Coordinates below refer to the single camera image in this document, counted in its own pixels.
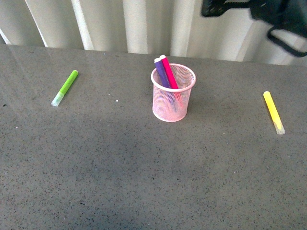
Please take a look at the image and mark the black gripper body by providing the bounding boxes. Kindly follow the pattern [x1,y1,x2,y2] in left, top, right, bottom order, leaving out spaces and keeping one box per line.
[201,0,307,57]

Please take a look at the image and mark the white pleated curtain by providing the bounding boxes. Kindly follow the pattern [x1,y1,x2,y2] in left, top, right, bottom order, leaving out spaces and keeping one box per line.
[0,0,307,66]

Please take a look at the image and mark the green marker pen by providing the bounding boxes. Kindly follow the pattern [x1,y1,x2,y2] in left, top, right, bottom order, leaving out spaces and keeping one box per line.
[51,70,79,107]

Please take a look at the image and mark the pink marker pen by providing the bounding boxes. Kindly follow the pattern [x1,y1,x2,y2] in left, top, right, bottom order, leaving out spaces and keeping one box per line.
[159,54,184,108]

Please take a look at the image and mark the pink mesh cup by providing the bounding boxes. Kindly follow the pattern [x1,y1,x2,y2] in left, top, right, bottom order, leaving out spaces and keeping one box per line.
[151,63,196,122]

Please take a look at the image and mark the purple marker pen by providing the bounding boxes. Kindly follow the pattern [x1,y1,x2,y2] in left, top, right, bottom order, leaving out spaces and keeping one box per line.
[153,57,178,112]

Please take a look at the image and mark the yellow marker pen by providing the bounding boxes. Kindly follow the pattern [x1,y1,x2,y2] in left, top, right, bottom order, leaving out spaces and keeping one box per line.
[263,91,285,135]

